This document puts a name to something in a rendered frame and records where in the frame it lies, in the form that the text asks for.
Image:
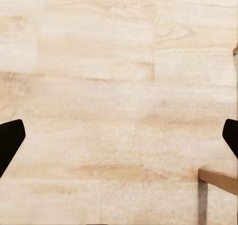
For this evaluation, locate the breakfast table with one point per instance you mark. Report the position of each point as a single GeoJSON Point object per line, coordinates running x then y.
{"type": "Point", "coordinates": [224, 181]}

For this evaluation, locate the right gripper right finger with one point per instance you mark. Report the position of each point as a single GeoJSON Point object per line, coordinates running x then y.
{"type": "Point", "coordinates": [230, 135]}

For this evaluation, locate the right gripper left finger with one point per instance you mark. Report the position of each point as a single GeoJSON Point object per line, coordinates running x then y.
{"type": "Point", "coordinates": [12, 135]}

